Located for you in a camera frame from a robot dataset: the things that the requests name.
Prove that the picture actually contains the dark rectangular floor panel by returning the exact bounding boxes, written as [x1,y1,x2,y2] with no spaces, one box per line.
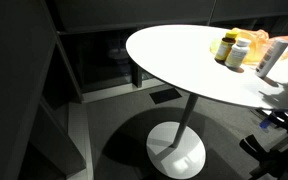
[149,87,183,105]

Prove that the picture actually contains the white bottle with white cap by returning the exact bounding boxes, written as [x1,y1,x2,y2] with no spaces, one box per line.
[224,37,252,70]

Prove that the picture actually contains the white table pedestal leg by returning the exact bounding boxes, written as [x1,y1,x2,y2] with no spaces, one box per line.
[170,93,199,149]

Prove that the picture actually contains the black stand clamp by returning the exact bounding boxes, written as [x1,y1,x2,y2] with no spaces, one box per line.
[239,134,288,180]

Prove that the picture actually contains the tall white cylinder container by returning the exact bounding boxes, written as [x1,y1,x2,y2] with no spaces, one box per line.
[254,38,288,79]

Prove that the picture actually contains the round white table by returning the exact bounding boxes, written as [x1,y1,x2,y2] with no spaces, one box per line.
[40,0,288,104]

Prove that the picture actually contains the orange plastic bag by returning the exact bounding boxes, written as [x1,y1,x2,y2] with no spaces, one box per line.
[209,27,288,66]

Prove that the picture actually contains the amber bottle with yellow cap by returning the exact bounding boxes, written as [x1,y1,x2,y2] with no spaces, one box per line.
[214,30,238,63]

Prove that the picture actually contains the round white table base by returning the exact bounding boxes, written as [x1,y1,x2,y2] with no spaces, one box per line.
[146,121,207,180]

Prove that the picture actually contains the small blue part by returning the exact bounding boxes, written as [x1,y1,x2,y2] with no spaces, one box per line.
[259,116,275,129]

